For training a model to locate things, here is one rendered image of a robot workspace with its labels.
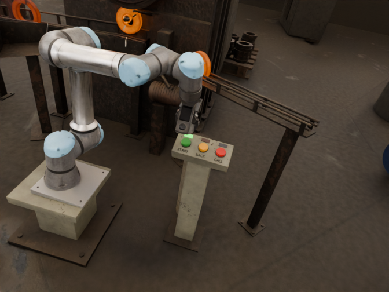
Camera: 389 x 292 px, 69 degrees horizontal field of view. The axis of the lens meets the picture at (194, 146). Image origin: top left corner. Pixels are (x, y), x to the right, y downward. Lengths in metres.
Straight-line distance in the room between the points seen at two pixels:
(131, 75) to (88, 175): 0.75
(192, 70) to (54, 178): 0.79
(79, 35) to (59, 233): 0.94
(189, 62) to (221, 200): 1.12
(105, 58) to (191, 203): 0.77
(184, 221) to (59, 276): 0.61
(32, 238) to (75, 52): 0.98
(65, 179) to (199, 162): 0.59
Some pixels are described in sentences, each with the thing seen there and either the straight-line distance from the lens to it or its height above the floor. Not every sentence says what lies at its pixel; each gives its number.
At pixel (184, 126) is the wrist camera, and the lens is 0.96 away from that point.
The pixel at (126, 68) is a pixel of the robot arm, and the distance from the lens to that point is 0.82.
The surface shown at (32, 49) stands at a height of 0.60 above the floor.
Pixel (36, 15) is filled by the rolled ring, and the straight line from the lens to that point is 2.25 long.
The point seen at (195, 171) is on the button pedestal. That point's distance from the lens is 1.22.
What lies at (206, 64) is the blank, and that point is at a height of 0.74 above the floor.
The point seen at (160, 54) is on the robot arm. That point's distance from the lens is 0.90.
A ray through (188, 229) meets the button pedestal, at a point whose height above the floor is 0.10.
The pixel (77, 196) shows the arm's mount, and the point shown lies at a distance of 1.36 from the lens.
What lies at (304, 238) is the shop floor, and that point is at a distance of 1.83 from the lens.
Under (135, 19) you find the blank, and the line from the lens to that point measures 1.87.
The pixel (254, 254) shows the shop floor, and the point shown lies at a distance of 1.64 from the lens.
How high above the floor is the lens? 1.31
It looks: 37 degrees down
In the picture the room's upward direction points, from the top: 11 degrees clockwise
